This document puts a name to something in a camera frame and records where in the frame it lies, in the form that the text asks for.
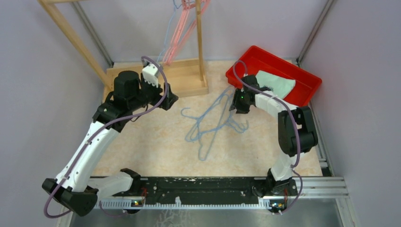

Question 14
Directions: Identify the wooden hanger rack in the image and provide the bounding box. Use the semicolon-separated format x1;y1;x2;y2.
39;0;209;97

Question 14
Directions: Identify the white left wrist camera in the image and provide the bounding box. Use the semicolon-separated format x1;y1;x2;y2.
141;63;160;88

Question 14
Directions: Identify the light green folded cloth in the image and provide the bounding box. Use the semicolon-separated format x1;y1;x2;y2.
255;70;296;99

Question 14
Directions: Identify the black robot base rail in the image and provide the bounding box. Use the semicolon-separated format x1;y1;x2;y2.
113;176;298;208

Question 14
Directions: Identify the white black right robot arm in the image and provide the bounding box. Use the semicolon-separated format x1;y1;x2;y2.
230;75;318;197

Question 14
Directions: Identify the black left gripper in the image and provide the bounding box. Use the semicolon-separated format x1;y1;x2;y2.
129;74;179;111

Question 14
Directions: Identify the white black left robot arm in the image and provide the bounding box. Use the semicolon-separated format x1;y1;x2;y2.
42;69;178;217

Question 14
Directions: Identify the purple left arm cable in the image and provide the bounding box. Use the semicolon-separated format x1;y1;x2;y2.
43;55;170;218

